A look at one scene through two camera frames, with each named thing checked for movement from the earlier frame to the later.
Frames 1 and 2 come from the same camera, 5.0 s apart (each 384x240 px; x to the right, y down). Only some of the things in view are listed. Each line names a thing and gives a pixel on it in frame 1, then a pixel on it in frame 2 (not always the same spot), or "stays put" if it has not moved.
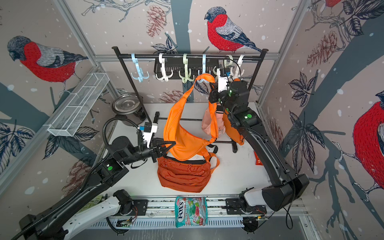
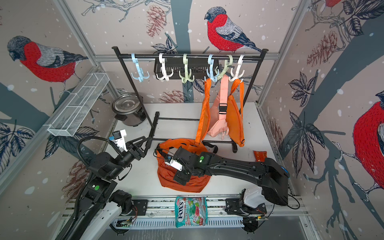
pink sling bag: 206,125 stays put
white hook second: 161,58 stays put
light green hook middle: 187,74 stays put
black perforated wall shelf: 186,70 stays put
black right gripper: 215,98 → 178,175
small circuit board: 124,223 stays put
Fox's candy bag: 191,211 stays put
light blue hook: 204,59 → 211,61
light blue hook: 141,77 stays put
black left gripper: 157,151 → 139,153
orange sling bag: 180,142 → 205,114
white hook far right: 237,75 stays put
